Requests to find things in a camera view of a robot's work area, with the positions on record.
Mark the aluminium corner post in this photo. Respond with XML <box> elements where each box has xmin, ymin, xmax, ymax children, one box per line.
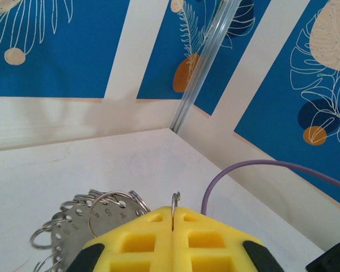
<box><xmin>169</xmin><ymin>0</ymin><xmax>241</xmax><ymax>134</ymax></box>

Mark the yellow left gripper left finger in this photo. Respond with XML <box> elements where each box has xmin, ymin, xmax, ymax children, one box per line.
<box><xmin>66</xmin><ymin>206</ymin><xmax>173</xmax><ymax>272</ymax></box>

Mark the metal key plate with rings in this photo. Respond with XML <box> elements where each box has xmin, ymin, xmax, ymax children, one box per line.
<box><xmin>30</xmin><ymin>189</ymin><xmax>182</xmax><ymax>272</ymax></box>

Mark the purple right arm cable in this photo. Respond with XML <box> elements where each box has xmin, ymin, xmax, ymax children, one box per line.
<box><xmin>201</xmin><ymin>159</ymin><xmax>340</xmax><ymax>214</ymax></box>

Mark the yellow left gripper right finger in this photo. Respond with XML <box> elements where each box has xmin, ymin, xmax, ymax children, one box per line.
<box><xmin>173</xmin><ymin>206</ymin><xmax>286</xmax><ymax>272</ymax></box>

